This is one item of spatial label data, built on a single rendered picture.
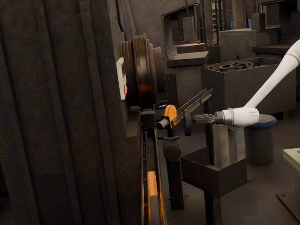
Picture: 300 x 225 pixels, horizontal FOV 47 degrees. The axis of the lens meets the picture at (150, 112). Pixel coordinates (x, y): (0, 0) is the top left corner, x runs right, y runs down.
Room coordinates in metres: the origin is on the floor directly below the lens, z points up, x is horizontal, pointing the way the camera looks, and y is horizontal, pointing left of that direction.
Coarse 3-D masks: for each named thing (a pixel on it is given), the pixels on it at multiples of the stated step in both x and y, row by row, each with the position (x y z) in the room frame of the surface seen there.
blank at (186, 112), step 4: (184, 112) 1.88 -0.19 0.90; (188, 112) 1.87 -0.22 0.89; (184, 116) 1.87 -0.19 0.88; (188, 116) 1.85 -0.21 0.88; (184, 120) 1.88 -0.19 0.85; (188, 120) 1.84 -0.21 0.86; (184, 124) 1.93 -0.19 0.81; (188, 124) 1.83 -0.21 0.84; (184, 128) 1.91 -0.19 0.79; (188, 128) 1.83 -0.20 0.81; (184, 132) 1.90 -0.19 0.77; (188, 132) 1.84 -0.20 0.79
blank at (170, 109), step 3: (168, 105) 2.55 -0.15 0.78; (171, 105) 2.55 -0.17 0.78; (168, 108) 2.51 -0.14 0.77; (171, 108) 2.54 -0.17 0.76; (174, 108) 2.58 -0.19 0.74; (165, 111) 2.50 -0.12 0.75; (168, 111) 2.49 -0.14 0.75; (171, 111) 2.57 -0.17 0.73; (174, 111) 2.58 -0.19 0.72; (165, 114) 2.49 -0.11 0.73; (168, 114) 2.49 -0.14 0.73; (171, 114) 2.58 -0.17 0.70; (174, 114) 2.57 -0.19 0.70; (171, 117) 2.57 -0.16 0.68; (174, 117) 2.57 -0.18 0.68; (174, 120) 2.56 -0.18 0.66; (174, 123) 2.56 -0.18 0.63
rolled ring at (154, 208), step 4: (152, 196) 1.22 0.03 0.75; (156, 196) 1.22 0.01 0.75; (152, 200) 1.19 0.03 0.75; (156, 200) 1.19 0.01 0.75; (152, 204) 1.17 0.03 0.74; (156, 204) 1.17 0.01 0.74; (152, 208) 1.16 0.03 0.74; (156, 208) 1.15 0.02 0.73; (152, 212) 1.14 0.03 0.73; (156, 212) 1.14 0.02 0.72; (152, 216) 1.14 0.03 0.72; (156, 216) 1.13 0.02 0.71; (152, 220) 1.13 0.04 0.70; (156, 220) 1.13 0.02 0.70; (160, 220) 1.26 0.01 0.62; (152, 224) 1.12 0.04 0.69; (156, 224) 1.12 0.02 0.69; (160, 224) 1.14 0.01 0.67
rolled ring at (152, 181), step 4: (148, 172) 1.40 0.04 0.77; (152, 172) 1.40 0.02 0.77; (148, 176) 1.37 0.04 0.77; (152, 176) 1.36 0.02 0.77; (148, 180) 1.35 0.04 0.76; (152, 180) 1.34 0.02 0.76; (148, 184) 1.33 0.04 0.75; (152, 184) 1.33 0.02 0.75; (156, 184) 1.45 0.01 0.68; (148, 188) 1.32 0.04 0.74; (152, 188) 1.32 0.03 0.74; (156, 188) 1.45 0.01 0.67; (152, 192) 1.31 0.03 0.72; (156, 192) 1.31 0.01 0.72
